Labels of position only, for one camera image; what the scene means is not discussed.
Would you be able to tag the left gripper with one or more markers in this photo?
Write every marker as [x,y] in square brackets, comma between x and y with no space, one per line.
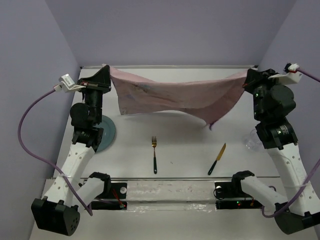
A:
[99,82]

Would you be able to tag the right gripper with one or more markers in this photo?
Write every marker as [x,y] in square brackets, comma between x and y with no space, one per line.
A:
[256,77]

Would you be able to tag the pink cloth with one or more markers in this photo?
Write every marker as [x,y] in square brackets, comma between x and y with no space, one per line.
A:
[208,100]

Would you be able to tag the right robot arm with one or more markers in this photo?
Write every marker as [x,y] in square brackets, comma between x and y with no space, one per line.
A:
[299,209]

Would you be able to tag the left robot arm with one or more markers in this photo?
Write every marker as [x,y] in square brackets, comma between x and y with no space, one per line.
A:
[60,208]

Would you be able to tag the teal plate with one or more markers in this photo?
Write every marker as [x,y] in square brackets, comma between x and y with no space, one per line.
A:
[109,133]

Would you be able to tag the clear drinking glass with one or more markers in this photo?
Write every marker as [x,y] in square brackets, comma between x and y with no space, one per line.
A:
[252,141]

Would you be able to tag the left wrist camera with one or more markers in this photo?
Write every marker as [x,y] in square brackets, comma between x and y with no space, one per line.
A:
[67,84]

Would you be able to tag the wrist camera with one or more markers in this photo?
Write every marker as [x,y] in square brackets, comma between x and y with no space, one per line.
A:
[67,84]
[291,76]

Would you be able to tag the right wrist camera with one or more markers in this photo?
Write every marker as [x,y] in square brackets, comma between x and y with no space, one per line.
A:
[291,76]

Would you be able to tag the gold knife green handle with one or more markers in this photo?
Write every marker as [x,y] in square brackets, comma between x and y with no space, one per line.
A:
[219,156]

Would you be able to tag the gold fork green handle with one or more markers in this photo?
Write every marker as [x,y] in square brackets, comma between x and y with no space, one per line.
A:
[154,145]

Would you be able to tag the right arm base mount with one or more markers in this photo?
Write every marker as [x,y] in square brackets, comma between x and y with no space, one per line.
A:
[228,199]

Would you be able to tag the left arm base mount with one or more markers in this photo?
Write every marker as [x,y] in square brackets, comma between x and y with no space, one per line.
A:
[114,200]

